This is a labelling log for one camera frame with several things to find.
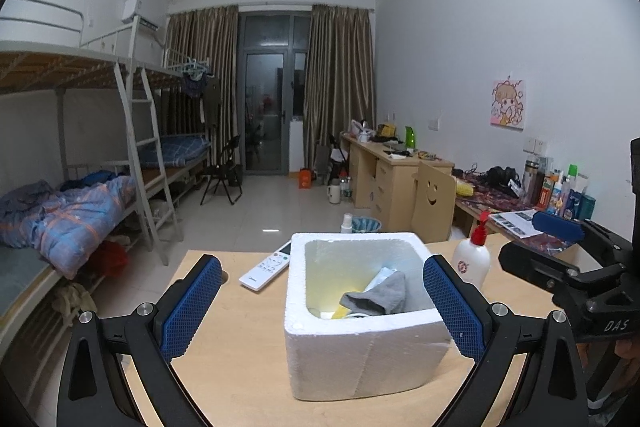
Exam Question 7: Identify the white foam box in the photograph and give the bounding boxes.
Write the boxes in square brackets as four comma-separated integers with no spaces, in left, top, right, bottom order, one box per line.
[283,232,451,401]

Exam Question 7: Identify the light wooden desk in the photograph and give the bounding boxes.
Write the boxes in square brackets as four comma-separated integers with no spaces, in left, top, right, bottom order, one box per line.
[341,133,454,232]

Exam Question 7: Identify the printed paper sheet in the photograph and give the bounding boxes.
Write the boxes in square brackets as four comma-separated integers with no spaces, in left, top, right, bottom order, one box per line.
[490,209,541,239]

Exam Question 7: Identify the yellow foam net sleeve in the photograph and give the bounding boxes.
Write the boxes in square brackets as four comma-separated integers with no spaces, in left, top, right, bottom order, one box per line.
[332,305,352,320]

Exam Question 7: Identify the brown curtain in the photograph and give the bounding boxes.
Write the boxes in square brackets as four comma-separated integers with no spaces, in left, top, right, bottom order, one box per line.
[167,4,240,155]
[303,4,376,168]

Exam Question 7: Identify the patterned desk with cloth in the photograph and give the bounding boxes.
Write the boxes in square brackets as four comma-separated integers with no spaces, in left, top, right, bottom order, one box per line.
[452,169,572,256]

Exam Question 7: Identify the left brown curtain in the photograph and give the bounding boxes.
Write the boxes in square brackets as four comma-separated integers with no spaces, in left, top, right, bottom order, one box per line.
[167,4,240,155]

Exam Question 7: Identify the white air conditioner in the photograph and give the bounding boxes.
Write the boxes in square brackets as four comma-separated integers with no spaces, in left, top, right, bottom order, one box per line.
[120,0,160,31]

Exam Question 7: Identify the blue plastic basin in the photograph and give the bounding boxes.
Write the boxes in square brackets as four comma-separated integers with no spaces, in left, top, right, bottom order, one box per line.
[352,217,382,233]

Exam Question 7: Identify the white foam strip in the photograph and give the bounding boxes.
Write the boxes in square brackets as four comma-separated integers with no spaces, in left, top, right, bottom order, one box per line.
[363,267,396,291]

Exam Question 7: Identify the green bottle on desk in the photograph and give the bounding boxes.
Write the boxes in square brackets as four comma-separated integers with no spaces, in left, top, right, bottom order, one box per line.
[405,126,416,154]

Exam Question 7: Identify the anime girl poster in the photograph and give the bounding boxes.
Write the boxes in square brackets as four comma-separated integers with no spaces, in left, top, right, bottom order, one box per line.
[489,77,526,130]

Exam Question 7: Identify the orange bag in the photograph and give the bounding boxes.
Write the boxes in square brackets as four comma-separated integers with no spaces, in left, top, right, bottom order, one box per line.
[298,168,314,190]

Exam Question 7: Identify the dark thermos bottle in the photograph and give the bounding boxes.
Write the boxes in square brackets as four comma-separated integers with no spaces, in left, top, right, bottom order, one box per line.
[528,170,546,206]

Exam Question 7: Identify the white red pump bottle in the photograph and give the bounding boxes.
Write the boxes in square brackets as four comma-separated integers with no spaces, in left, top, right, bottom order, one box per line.
[451,211,491,291]

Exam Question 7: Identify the person right hand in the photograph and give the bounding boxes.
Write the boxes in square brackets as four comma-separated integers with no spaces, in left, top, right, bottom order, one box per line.
[574,338,640,427]

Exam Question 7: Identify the black folding chair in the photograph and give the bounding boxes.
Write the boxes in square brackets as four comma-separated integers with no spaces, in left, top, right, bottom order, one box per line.
[200,134,243,205]

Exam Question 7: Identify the grey sock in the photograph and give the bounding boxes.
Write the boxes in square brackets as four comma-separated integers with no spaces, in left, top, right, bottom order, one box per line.
[340,271,407,317]

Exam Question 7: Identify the black headphones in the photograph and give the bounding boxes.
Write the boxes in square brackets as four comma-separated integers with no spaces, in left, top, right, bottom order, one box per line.
[485,166,522,197]

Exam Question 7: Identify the white bunk ladder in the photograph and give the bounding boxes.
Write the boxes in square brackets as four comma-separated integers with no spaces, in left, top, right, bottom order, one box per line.
[113,13,186,267]

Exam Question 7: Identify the metal bunk bed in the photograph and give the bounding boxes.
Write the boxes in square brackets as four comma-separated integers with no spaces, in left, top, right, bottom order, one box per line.
[1,0,210,341]

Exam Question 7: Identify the clear spray bottle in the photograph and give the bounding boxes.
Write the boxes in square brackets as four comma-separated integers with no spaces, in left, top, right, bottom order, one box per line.
[341,213,352,234]

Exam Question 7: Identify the glass balcony door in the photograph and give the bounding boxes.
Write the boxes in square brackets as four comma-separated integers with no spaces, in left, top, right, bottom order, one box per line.
[239,11,310,174]

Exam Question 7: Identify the blue plaid quilt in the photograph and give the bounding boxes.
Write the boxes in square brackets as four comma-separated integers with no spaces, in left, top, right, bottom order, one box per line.
[1,176,136,280]

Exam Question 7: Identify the right brown curtain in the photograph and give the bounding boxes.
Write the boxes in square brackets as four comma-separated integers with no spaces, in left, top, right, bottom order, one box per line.
[303,4,376,168]

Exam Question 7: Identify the wooden smiley chair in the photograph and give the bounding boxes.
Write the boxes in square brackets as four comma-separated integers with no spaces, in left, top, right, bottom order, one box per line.
[411,162,457,244]

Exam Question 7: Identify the white remote control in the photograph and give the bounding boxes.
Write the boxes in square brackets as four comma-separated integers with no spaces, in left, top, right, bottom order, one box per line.
[239,242,291,293]

